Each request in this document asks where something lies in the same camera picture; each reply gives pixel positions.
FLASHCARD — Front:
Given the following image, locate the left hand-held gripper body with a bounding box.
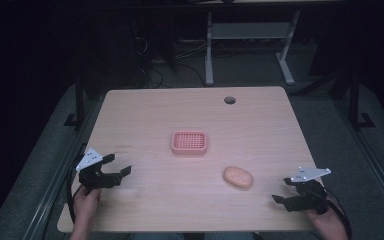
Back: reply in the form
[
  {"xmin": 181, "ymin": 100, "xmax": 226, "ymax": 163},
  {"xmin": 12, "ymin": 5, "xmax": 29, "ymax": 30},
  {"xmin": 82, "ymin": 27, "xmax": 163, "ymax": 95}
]
[{"xmin": 75, "ymin": 147, "xmax": 123, "ymax": 194}]

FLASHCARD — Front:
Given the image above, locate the orange oval soap bar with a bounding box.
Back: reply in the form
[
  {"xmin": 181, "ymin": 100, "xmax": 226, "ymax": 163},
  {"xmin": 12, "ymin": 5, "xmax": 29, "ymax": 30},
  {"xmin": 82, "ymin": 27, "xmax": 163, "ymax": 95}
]
[{"xmin": 222, "ymin": 165, "xmax": 254, "ymax": 190}]

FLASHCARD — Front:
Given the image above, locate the bundle of floor cables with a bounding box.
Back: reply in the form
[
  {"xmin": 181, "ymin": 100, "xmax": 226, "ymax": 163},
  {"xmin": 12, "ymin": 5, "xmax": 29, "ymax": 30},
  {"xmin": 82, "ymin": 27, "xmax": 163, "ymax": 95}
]
[{"xmin": 131, "ymin": 34, "xmax": 208, "ymax": 88}]

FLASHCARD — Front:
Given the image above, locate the person's left hand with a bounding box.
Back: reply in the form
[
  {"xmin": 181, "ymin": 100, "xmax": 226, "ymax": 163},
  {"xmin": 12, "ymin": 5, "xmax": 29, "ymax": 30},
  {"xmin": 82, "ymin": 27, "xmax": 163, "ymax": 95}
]
[{"xmin": 72, "ymin": 186, "xmax": 102, "ymax": 232}]

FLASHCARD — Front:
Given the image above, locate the grey metal rail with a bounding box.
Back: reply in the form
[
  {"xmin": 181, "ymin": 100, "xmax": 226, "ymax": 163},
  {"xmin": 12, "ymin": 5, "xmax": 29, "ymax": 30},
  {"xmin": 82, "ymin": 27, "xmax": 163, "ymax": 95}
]
[
  {"xmin": 21, "ymin": 99, "xmax": 98, "ymax": 240},
  {"xmin": 333, "ymin": 99, "xmax": 384, "ymax": 231}
]

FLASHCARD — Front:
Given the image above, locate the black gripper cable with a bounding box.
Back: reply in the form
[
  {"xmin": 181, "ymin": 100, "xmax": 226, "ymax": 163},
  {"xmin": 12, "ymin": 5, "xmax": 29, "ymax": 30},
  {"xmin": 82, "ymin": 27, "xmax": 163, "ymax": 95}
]
[
  {"xmin": 65, "ymin": 143, "xmax": 88, "ymax": 225},
  {"xmin": 323, "ymin": 187, "xmax": 353, "ymax": 240}
]

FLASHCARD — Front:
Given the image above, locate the pink soap dish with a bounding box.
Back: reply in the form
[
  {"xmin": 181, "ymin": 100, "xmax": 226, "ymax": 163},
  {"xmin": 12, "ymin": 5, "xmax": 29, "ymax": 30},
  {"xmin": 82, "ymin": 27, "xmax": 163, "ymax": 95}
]
[{"xmin": 171, "ymin": 130, "xmax": 208, "ymax": 156}]

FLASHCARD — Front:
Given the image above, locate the person's right hand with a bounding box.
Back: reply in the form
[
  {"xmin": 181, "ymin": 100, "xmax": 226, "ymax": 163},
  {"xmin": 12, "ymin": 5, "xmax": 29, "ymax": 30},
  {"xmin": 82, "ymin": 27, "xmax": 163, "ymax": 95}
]
[{"xmin": 304, "ymin": 196, "xmax": 348, "ymax": 236}]

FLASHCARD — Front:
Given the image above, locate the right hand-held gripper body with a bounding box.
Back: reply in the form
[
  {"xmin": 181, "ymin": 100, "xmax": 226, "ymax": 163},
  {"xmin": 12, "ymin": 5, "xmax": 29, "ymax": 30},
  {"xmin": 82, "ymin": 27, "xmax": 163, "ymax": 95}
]
[{"xmin": 285, "ymin": 166, "xmax": 332, "ymax": 215}]

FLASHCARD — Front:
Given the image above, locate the black metal stand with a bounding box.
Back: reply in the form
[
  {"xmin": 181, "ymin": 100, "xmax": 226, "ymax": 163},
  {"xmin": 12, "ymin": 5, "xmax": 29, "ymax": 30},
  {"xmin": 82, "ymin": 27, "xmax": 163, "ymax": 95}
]
[
  {"xmin": 63, "ymin": 49, "xmax": 88, "ymax": 128},
  {"xmin": 346, "ymin": 66, "xmax": 376, "ymax": 130}
]

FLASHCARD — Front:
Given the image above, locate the white metal desk frame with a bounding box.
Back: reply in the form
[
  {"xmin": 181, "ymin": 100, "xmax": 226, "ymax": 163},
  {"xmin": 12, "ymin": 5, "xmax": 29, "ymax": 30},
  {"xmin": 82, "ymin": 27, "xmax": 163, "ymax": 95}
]
[{"xmin": 204, "ymin": 9, "xmax": 302, "ymax": 87}]

